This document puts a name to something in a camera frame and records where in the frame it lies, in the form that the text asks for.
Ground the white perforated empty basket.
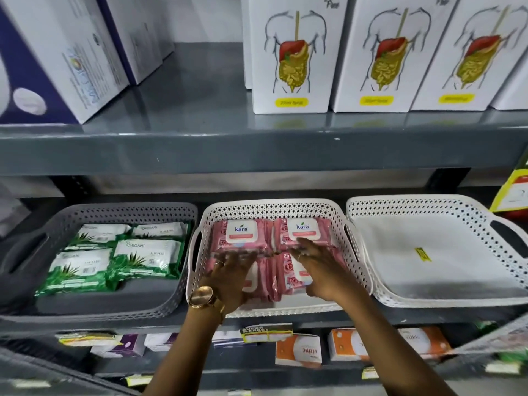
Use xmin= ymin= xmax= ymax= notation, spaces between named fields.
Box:
xmin=346 ymin=194 xmax=528 ymax=309

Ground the person's right forearm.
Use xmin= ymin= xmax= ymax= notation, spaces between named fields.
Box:
xmin=330 ymin=284 xmax=458 ymax=396

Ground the person's left forearm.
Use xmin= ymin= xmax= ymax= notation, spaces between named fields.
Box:
xmin=142 ymin=303 xmax=227 ymax=396

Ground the pink wet wipes packet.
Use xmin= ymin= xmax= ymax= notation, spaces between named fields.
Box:
xmin=274 ymin=251 xmax=349 ymax=302
xmin=211 ymin=218 xmax=274 ymax=255
xmin=205 ymin=252 xmax=276 ymax=303
xmin=274 ymin=217 xmax=336 ymax=253

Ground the green wet wipes packet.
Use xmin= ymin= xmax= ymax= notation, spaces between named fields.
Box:
xmin=35 ymin=247 xmax=115 ymax=297
xmin=67 ymin=223 xmax=133 ymax=250
xmin=131 ymin=221 xmax=192 ymax=244
xmin=106 ymin=238 xmax=185 ymax=282

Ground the gold wristwatch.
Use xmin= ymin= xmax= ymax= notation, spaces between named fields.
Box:
xmin=187 ymin=285 xmax=227 ymax=323

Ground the person's left hand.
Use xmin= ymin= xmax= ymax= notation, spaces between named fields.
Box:
xmin=205 ymin=249 xmax=260 ymax=315

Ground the grey perforated plastic basket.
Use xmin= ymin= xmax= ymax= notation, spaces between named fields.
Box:
xmin=0 ymin=202 xmax=199 ymax=327

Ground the person's right hand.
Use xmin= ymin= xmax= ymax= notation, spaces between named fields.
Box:
xmin=289 ymin=237 xmax=356 ymax=303

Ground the orange and white box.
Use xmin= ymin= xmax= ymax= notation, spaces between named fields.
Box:
xmin=397 ymin=326 xmax=453 ymax=360
xmin=275 ymin=333 xmax=323 ymax=369
xmin=328 ymin=327 xmax=370 ymax=362

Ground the white perforated basket with packets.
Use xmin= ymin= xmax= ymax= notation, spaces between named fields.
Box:
xmin=186 ymin=198 xmax=374 ymax=319

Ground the white box with torso drawing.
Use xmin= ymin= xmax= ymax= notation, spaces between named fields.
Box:
xmin=332 ymin=0 xmax=460 ymax=113
xmin=490 ymin=53 xmax=528 ymax=111
xmin=410 ymin=0 xmax=528 ymax=112
xmin=241 ymin=0 xmax=349 ymax=115

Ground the yellow and green box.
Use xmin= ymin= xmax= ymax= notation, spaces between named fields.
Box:
xmin=489 ymin=152 xmax=528 ymax=221

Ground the large blue and white box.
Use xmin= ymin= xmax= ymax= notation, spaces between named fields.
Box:
xmin=0 ymin=0 xmax=131 ymax=125
xmin=96 ymin=0 xmax=175 ymax=86

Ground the yellow shelf label tag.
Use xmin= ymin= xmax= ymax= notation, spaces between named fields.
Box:
xmin=239 ymin=323 xmax=294 ymax=343
xmin=56 ymin=331 xmax=123 ymax=348

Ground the purple and white box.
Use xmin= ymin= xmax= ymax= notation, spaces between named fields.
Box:
xmin=90 ymin=334 xmax=148 ymax=359

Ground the grey metal shelf board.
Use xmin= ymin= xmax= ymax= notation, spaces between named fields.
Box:
xmin=0 ymin=42 xmax=528 ymax=178
xmin=0 ymin=303 xmax=528 ymax=339

